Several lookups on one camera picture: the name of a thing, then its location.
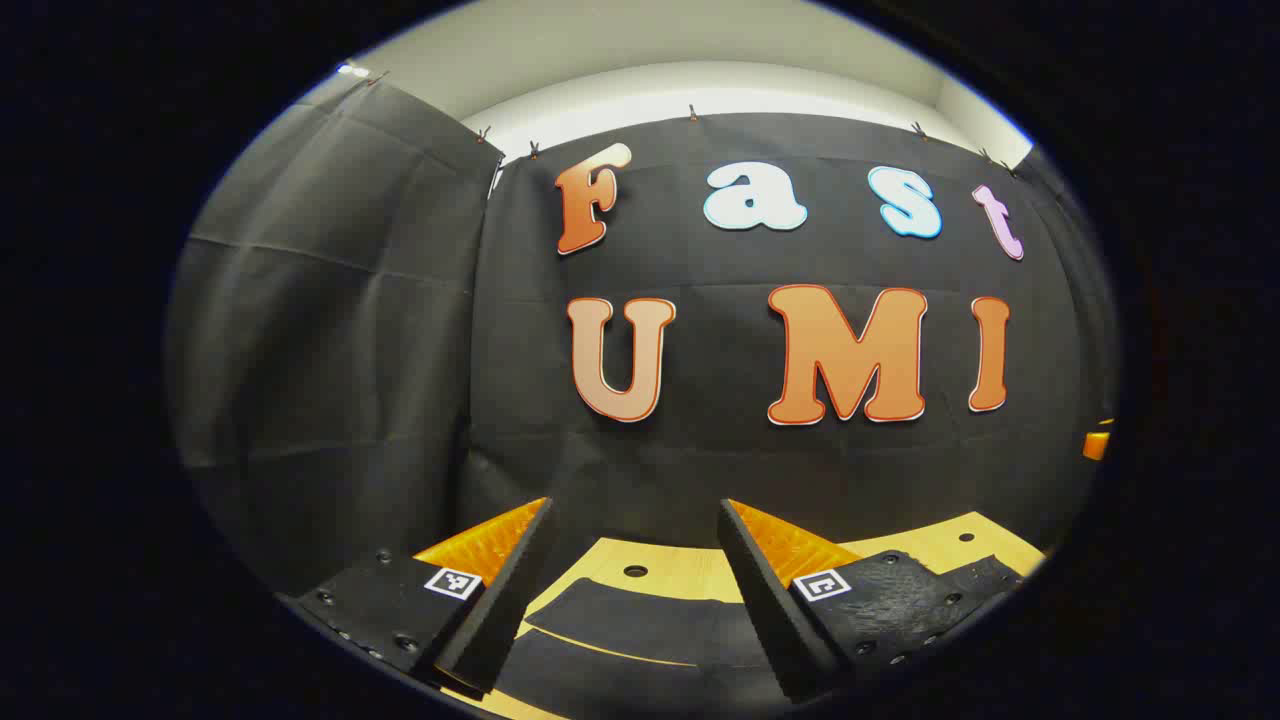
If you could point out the black backdrop cloth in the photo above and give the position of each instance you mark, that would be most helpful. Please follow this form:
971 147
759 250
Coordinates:
700 450

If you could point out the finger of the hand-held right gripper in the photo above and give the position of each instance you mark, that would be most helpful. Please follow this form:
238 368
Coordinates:
1097 444

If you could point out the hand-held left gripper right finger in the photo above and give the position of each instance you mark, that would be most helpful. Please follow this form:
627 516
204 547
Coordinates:
765 600

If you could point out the dark grey jeans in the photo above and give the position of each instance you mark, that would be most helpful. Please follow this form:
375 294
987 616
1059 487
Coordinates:
640 640

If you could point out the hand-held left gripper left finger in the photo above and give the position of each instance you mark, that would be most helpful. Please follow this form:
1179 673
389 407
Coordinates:
505 610

